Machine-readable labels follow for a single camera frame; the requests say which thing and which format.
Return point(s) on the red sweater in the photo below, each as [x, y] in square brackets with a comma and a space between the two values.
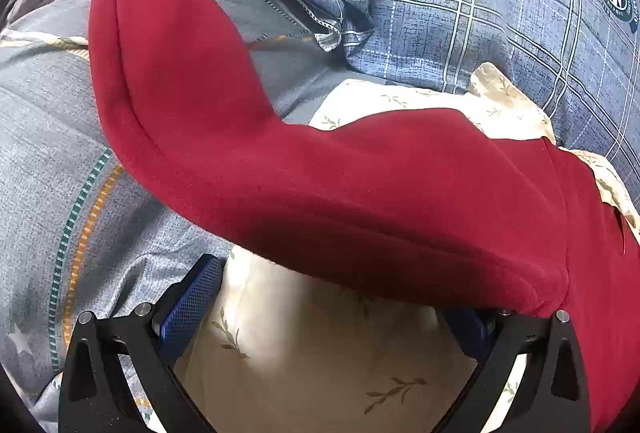
[416, 205]

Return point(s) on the grey-blue striped bed sheet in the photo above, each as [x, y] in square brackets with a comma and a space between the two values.
[77, 232]

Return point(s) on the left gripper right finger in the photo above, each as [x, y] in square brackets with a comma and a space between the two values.
[529, 376]

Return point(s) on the blue plaid quilt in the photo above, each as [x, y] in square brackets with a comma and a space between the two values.
[577, 59]

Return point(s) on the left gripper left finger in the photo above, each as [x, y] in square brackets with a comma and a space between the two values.
[95, 396]

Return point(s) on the cream leaf-print pillow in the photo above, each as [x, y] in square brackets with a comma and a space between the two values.
[282, 352]

